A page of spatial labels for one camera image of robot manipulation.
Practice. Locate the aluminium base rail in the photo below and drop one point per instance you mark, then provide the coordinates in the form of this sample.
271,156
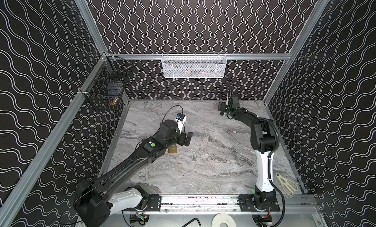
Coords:
190,204

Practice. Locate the white tape roll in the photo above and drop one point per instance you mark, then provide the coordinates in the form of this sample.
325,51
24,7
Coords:
223,219

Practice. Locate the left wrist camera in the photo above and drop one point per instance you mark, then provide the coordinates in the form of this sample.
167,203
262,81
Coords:
180,120

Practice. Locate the brass padlock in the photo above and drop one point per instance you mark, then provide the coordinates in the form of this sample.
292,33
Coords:
173,149

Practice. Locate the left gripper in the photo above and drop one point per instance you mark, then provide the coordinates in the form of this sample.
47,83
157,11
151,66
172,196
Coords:
182,138

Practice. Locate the cream scissors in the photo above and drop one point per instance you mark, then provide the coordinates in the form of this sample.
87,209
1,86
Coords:
289,187

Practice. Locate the black allen key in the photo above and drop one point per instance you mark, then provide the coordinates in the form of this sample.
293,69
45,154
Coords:
191,221

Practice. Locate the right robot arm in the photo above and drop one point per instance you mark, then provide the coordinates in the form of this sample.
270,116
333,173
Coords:
265,141

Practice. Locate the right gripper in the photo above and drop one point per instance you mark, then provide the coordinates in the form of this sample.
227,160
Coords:
224,106

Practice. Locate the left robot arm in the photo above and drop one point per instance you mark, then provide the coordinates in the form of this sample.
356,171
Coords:
96,200

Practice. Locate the black wire wall basket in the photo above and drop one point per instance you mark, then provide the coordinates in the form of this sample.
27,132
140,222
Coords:
106,90

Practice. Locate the white mesh wall basket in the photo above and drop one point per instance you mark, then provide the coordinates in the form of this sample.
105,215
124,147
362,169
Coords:
194,65

